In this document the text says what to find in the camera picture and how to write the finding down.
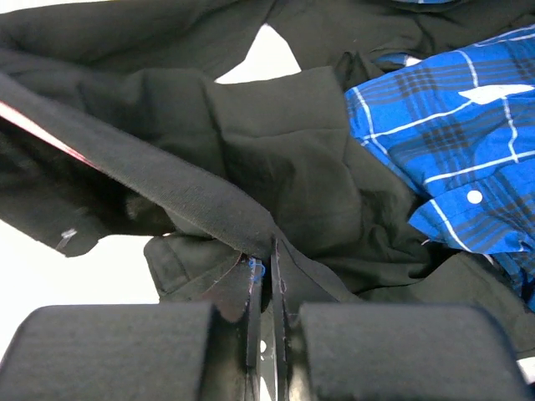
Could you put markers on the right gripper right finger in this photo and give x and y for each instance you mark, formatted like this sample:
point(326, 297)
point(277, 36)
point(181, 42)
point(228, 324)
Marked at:
point(328, 345)

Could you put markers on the black shirt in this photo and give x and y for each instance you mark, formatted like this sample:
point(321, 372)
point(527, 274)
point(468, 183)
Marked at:
point(221, 127)

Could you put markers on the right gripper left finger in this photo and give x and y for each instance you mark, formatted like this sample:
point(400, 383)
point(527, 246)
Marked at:
point(202, 350)

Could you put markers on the blue plaid shirt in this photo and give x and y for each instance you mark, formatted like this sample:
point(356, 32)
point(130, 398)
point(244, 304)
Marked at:
point(458, 129)

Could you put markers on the pink wire hanger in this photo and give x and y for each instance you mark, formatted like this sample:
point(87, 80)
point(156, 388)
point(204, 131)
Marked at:
point(15, 117)

